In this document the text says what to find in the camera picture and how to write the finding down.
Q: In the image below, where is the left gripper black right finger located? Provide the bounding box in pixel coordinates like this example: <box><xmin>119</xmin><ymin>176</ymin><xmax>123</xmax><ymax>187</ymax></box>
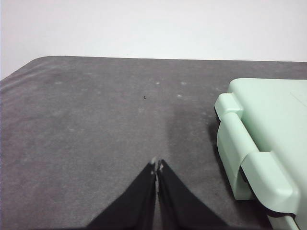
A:
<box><xmin>156</xmin><ymin>159</ymin><xmax>230</xmax><ymax>230</ymax></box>

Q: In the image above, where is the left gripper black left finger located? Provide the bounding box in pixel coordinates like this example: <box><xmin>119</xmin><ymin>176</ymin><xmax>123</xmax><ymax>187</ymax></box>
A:
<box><xmin>85</xmin><ymin>157</ymin><xmax>157</xmax><ymax>230</ymax></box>

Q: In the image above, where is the mint green breakfast machine base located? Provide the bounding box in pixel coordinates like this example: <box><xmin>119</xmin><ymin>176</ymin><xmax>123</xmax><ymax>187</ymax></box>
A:
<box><xmin>214</xmin><ymin>92</ymin><xmax>307</xmax><ymax>230</ymax></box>

